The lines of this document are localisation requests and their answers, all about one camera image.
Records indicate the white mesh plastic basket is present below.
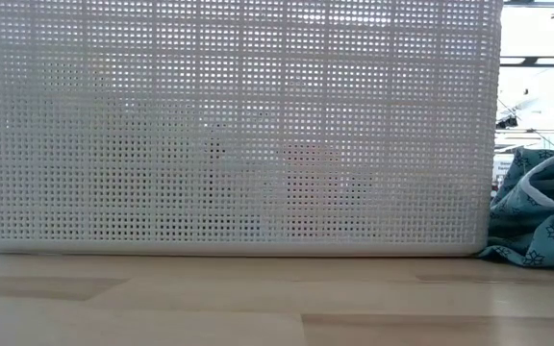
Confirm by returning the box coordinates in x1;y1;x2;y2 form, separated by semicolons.
0;0;505;257

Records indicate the teal patterned cloth cap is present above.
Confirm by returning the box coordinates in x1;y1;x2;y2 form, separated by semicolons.
477;146;554;270

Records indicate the dark overhead beam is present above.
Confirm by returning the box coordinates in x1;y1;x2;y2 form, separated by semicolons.
500;56;554;68

